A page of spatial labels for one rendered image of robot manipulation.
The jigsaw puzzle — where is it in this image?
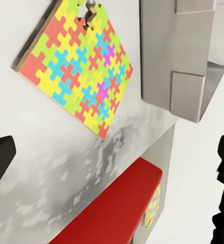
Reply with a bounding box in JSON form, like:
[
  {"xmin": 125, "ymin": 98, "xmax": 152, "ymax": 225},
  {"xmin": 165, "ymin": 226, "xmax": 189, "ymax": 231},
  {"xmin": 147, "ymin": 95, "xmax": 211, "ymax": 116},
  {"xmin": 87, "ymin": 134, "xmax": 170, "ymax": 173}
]
[
  {"xmin": 15, "ymin": 0, "xmax": 134, "ymax": 139},
  {"xmin": 145, "ymin": 182, "xmax": 161, "ymax": 228}
]

